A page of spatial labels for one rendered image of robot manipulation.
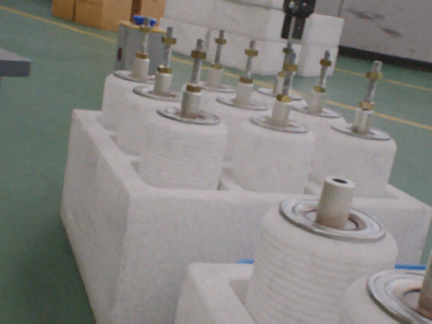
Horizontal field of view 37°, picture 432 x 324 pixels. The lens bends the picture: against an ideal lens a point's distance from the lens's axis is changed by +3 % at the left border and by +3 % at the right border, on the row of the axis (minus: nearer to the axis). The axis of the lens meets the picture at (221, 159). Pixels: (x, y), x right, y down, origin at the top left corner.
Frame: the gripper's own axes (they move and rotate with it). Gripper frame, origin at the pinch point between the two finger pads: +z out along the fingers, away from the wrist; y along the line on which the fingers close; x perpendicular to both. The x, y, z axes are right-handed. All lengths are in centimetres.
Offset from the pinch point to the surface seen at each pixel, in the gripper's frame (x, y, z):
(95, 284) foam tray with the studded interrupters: -23.7, 30.4, 31.8
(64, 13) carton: -89, -383, 31
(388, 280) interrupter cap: -6, 68, 10
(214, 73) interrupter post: -11.6, 4.4, 7.7
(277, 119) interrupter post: -5.2, 26.9, 9.1
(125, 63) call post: -25.5, -6.8, 9.9
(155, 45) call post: -21.0, -8.1, 6.2
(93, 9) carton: -67, -358, 23
